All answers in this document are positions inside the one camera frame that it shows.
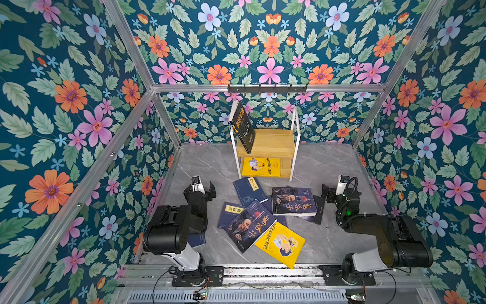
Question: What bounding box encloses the dark wolf cover book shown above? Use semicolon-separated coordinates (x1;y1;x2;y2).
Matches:
298;195;325;225

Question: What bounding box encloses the navy book lower left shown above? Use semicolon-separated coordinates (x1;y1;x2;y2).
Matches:
217;202;244;229

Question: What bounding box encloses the navy book far left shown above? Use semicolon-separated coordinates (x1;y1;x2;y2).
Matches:
187;234;206;248

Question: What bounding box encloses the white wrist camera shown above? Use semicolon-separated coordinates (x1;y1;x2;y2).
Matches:
190;176;205;193
335;175;351;195

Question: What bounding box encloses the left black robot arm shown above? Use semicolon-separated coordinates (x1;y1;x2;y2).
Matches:
143;177;216;286

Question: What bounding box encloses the black wall hook rail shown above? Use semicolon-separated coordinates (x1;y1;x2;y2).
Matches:
227;84;308;94

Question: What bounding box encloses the yellow book on shelf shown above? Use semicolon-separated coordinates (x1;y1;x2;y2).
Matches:
242;157;281;177

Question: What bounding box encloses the purple old man book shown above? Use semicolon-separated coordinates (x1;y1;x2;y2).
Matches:
272;187;318;217
225;200;277;254

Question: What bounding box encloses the aluminium front rail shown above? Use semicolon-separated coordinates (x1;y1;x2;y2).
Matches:
111;264;441;303

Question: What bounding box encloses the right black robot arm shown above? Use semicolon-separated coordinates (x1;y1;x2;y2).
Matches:
320;184;433;286

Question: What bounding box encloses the navy book middle right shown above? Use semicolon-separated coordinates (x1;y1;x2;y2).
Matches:
262;195;287;227

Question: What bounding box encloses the black book gold title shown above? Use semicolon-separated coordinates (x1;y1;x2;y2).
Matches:
229;101;256;154

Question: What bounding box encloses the white wooden book shelf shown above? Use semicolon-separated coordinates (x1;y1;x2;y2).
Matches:
229;110;301;181

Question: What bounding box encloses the navy book upper centre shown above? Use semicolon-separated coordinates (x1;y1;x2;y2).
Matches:
233;177;268;208

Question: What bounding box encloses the navy book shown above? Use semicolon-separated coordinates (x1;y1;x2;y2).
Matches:
217;202;244;229
233;177;268;208
262;195;287;227
187;234;206;248

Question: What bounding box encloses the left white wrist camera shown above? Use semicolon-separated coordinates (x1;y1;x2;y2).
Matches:
190;176;205;193

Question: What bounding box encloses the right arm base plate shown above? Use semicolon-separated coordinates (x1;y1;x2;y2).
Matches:
318;265;376;286

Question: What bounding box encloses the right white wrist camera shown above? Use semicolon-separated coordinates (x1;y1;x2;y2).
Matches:
335;175;351;195

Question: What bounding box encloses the yellow book on floor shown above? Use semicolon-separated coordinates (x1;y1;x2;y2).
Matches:
255;222;306;269

